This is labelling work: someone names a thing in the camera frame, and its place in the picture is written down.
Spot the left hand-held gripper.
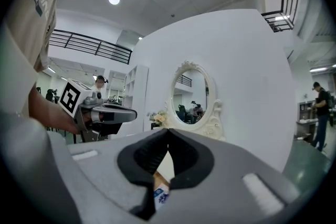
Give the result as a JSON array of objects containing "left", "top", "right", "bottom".
[{"left": 57, "top": 78, "right": 138, "bottom": 143}]

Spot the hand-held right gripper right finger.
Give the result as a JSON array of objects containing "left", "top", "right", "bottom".
[{"left": 154, "top": 127, "right": 302, "bottom": 224}]

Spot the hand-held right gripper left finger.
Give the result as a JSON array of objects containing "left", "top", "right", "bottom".
[{"left": 67, "top": 127, "right": 170, "bottom": 224}]

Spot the person's left forearm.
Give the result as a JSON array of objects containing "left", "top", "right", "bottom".
[{"left": 28, "top": 83, "right": 81, "bottom": 135}]

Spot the white ornate dressing table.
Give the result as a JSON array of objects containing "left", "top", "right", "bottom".
[{"left": 153, "top": 148, "right": 176, "bottom": 188}]

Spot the person's left hand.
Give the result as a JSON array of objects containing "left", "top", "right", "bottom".
[{"left": 82, "top": 110, "right": 101, "bottom": 127}]

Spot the white shelf unit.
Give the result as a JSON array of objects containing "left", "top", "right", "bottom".
[{"left": 122, "top": 64, "right": 150, "bottom": 137}]

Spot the yellow artificial flower bouquet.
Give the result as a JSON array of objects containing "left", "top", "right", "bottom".
[{"left": 148, "top": 109, "right": 168, "bottom": 127}]

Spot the white blue printed sticker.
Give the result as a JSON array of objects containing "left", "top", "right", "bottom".
[{"left": 153, "top": 183, "right": 171, "bottom": 212}]

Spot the dark shelf cabinet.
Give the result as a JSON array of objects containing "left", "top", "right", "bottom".
[{"left": 296, "top": 100, "right": 320, "bottom": 140}]

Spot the person's beige shirt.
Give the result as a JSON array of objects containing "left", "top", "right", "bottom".
[{"left": 0, "top": 0, "right": 71, "bottom": 120}]

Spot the oval mirror white ornate frame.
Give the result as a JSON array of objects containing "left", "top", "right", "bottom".
[{"left": 164, "top": 60, "right": 227, "bottom": 141}]

